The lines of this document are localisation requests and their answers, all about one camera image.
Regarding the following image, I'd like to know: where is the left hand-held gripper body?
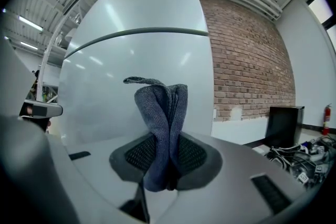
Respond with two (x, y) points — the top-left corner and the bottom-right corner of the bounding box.
(19, 101), (64, 119)

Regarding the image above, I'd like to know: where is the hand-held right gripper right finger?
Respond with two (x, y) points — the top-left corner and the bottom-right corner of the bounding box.
(177, 130), (224, 191)

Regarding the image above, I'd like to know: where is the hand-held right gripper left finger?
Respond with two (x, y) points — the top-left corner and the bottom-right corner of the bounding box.
(109, 130), (158, 184)

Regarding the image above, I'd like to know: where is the grey blue cleaning cloth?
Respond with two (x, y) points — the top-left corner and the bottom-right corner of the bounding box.
(123, 76), (189, 193)

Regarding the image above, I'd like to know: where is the light grey refrigerator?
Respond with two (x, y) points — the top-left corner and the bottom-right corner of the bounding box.
(58, 0), (215, 149)

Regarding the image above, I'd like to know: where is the white metal shelving rack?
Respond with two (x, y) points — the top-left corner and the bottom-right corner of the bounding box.
(41, 12), (79, 103)

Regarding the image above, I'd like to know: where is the fluorescent ceiling light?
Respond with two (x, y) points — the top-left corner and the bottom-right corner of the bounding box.
(18, 15), (44, 32)
(20, 41), (39, 50)

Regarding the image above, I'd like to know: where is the black cabinet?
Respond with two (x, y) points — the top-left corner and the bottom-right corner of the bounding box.
(264, 105), (305, 149)

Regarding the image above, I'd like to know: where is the red fire extinguisher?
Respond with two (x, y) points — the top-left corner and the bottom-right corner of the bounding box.
(322, 103), (333, 136)

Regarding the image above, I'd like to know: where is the pile of cables and devices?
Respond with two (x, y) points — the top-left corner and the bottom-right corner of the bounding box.
(264, 135), (336, 189)

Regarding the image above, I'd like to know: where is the wall window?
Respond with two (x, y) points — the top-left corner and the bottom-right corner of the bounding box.
(306, 0), (336, 53)

